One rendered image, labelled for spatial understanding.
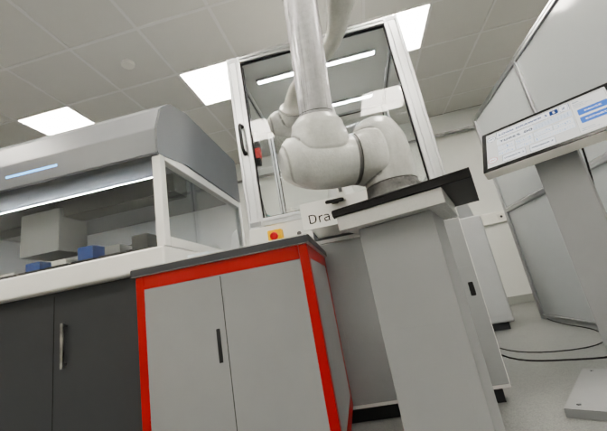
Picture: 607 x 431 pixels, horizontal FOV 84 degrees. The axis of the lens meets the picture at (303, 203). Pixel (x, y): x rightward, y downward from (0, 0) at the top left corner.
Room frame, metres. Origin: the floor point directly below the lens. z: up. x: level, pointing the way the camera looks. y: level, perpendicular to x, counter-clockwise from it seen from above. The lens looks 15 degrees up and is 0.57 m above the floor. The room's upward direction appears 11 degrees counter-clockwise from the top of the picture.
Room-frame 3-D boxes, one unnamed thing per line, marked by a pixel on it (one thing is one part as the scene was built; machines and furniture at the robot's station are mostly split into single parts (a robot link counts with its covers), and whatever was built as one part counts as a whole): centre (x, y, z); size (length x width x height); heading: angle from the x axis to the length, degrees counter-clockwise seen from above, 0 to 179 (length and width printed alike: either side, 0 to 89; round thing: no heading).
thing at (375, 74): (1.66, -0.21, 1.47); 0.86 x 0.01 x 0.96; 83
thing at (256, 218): (2.12, -0.26, 1.47); 1.02 x 0.95 x 1.04; 83
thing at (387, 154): (0.97, -0.26, 0.95); 0.18 x 0.16 x 0.22; 103
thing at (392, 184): (0.96, -0.29, 0.81); 0.22 x 0.18 x 0.06; 61
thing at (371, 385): (2.11, -0.27, 0.40); 1.03 x 0.95 x 0.80; 83
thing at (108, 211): (2.18, 1.50, 1.13); 1.78 x 1.14 x 0.45; 83
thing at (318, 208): (1.32, -0.13, 0.87); 0.29 x 0.02 x 0.11; 83
